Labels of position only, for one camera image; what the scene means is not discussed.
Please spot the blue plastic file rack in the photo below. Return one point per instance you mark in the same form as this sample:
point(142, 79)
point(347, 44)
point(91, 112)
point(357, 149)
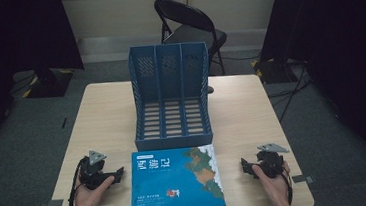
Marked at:
point(174, 140)

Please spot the person's right hand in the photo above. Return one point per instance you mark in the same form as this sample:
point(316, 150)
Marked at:
point(277, 190)

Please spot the black stand base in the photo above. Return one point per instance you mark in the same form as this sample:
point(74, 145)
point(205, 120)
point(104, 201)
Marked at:
point(49, 84)
point(275, 71)

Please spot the small dark round object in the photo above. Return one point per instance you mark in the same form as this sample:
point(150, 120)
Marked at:
point(210, 89)

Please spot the blue book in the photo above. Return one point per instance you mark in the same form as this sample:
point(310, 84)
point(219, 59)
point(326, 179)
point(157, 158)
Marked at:
point(171, 187)

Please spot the grey tape strip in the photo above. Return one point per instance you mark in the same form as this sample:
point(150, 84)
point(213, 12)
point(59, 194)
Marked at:
point(54, 204)
point(301, 179)

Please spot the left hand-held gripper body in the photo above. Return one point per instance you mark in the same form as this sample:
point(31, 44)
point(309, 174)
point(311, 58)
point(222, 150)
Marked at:
point(92, 174)

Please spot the black folding chair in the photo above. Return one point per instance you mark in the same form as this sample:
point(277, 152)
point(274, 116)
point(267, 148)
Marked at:
point(195, 31)

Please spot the black curtain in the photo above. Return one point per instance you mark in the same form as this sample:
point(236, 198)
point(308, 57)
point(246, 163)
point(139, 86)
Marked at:
point(14, 37)
point(339, 35)

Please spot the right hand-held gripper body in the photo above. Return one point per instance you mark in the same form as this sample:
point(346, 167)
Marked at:
point(270, 162)

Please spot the person's left hand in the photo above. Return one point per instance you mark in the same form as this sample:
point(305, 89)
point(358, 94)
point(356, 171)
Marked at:
point(87, 201)

